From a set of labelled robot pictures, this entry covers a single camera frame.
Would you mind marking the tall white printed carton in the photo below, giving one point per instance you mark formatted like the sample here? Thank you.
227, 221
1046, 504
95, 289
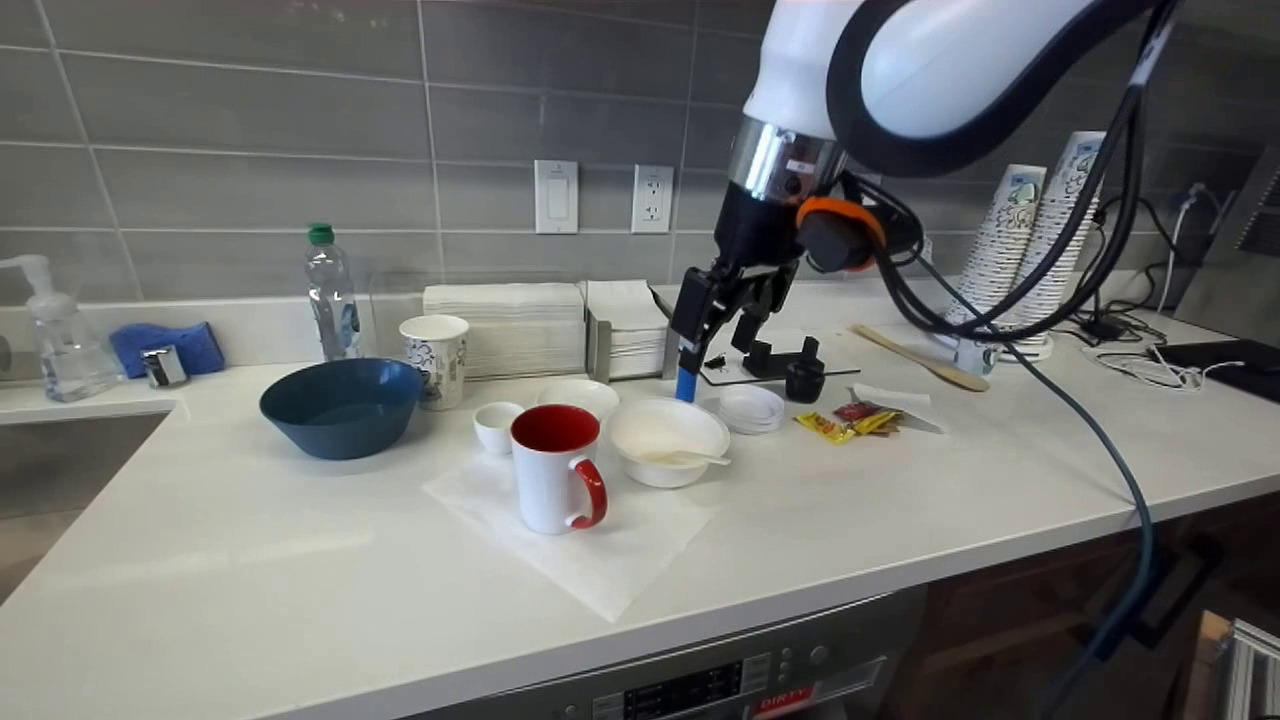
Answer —
1073, 202

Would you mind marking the white mug with red inside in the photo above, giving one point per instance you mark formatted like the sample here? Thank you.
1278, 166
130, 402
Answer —
548, 480

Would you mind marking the dark blue bowl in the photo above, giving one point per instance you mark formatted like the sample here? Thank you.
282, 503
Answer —
343, 411

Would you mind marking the wooden spatula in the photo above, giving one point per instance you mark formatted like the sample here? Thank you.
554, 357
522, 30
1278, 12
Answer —
920, 357

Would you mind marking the shallow white dish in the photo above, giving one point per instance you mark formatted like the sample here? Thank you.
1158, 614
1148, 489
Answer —
584, 393

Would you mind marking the small pale spoon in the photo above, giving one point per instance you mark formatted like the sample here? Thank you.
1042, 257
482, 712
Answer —
673, 459

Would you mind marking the metal napkin holder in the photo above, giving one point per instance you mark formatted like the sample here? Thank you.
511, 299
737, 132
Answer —
594, 351

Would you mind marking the clear plastic container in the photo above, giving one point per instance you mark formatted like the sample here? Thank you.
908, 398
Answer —
745, 411

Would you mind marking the white packet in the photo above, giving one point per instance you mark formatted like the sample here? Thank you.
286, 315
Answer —
889, 393

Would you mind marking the orange and black wrist camera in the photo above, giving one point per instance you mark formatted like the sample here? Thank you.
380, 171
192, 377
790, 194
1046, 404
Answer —
843, 236

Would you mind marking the black power adapter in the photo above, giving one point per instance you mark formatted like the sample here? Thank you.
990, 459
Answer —
1102, 325

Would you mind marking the printed white paper cup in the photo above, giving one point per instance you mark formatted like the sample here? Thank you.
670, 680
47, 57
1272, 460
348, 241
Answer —
434, 351

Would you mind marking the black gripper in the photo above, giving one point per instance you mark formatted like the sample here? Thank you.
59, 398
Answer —
756, 236

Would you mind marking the black clamp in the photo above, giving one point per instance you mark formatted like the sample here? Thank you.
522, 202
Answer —
799, 370

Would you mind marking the yellow sauce packet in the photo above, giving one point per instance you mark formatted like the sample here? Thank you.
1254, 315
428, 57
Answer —
843, 425

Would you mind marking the white light switch plate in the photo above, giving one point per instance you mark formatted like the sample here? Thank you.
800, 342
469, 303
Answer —
554, 199

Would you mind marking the dark wooden cabinet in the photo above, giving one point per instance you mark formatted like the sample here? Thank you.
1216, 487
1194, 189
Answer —
1014, 624

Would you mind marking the small white cup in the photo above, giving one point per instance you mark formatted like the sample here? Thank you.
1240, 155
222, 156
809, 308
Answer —
493, 425

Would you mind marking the short white printed carton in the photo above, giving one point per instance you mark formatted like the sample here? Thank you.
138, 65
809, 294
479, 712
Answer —
1002, 241

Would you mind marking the white wall outlet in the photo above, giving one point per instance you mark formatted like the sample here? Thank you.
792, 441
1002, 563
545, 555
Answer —
651, 199

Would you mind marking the dishwasher control panel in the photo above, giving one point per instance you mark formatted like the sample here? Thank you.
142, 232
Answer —
723, 675

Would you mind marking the small blue cap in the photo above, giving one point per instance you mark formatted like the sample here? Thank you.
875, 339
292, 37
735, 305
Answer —
687, 384

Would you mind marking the clear bottle with green cap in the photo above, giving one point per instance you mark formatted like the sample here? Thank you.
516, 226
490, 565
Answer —
331, 303

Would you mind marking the blue sponge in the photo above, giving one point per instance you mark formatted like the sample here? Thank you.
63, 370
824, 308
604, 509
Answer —
184, 347

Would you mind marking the black flat device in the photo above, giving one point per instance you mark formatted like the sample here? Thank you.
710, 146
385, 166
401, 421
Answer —
1232, 365

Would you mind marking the red sauce packet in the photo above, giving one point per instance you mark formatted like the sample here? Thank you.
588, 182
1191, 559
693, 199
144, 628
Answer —
854, 411

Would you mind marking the white paper mat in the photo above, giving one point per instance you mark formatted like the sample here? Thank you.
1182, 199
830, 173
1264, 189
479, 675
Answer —
613, 555

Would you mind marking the large white bowl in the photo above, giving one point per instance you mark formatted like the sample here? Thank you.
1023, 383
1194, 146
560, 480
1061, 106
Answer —
664, 430

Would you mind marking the clear soap dispenser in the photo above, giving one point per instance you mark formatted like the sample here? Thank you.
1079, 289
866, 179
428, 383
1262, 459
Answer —
55, 342

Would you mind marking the grey flat board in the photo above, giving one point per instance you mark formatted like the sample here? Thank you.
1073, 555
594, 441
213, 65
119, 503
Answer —
843, 370

